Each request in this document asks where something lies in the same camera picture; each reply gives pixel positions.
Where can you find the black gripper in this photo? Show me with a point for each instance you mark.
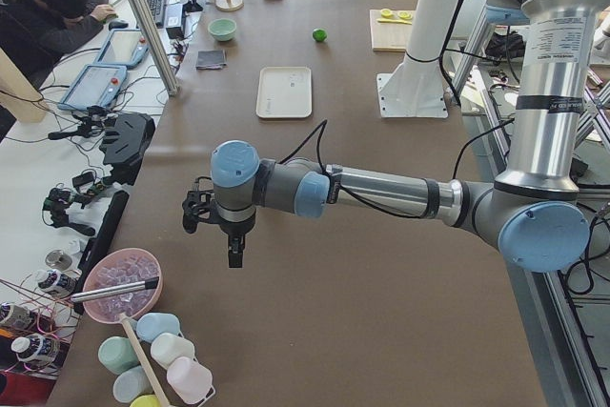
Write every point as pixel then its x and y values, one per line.
pixel 233 229

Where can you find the green lime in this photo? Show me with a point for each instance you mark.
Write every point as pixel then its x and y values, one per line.
pixel 319 35

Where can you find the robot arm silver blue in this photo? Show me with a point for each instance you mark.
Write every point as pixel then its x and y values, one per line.
pixel 529 212

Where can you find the cream rectangular tray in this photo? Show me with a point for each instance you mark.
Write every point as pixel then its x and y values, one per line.
pixel 284 93

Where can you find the pink bowl with ice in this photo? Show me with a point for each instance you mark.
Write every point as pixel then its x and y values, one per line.
pixel 133 276

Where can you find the white plastic cup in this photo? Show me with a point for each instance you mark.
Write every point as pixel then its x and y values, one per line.
pixel 167 347

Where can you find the wooden spoon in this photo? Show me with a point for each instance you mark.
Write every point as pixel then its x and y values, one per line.
pixel 144 362

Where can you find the black long bar case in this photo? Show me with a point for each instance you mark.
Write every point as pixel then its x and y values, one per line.
pixel 100 244

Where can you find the pink plastic cup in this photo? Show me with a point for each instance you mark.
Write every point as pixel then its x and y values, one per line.
pixel 192 381

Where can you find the green plastic cup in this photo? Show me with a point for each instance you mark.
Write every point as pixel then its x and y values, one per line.
pixel 117 355

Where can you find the pale blue plastic cup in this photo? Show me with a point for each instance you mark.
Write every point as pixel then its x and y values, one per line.
pixel 131 384

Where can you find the yellow plastic cup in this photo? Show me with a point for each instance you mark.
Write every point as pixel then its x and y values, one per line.
pixel 146 401

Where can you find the dark folded cloth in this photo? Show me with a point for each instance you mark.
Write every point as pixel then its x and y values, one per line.
pixel 210 60

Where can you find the blue teach pendant near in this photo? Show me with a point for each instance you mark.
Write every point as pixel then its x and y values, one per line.
pixel 97 85

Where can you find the blue teach pendant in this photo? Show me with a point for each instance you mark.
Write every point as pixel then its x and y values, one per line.
pixel 125 47
pixel 97 85

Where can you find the mint green bowl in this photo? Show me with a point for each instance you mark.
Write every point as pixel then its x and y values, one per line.
pixel 222 29

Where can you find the blue teach pendant far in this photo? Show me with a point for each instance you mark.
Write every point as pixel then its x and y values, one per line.
pixel 125 47

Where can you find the wooden cutting board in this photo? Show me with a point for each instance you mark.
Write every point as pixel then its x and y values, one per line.
pixel 389 37

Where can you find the black keyboard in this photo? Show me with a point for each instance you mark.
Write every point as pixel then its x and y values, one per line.
pixel 157 9

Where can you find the yellow plastic knife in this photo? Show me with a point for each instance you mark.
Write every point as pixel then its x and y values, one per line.
pixel 393 21

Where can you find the lemon half slice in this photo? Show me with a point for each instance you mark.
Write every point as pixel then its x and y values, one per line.
pixel 386 13
pixel 405 15

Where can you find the seated person in black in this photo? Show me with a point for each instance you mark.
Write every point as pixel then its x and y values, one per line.
pixel 36 34

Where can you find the black plastic bracket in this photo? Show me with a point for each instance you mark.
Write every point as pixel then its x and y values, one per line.
pixel 125 141

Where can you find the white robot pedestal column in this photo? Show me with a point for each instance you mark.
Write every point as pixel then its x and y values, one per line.
pixel 416 87

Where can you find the aluminium frame post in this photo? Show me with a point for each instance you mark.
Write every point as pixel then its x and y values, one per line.
pixel 147 26

